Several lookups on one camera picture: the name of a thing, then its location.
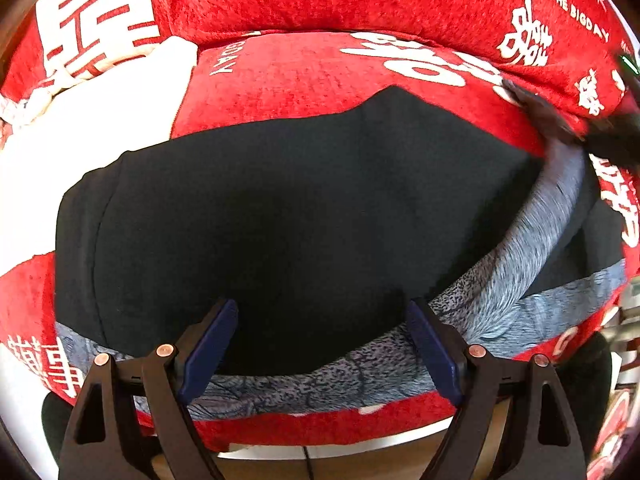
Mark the red bedspread with white characters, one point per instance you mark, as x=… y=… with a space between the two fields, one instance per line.
x=178 y=90

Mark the black pants with patterned waistband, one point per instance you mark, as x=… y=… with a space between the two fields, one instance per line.
x=322 y=230

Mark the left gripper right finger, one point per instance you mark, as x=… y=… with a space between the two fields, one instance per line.
x=540 y=439

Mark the red quilt roll with characters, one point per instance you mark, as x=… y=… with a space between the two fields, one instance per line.
x=562 y=48

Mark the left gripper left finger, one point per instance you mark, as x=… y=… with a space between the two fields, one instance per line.
x=103 y=439

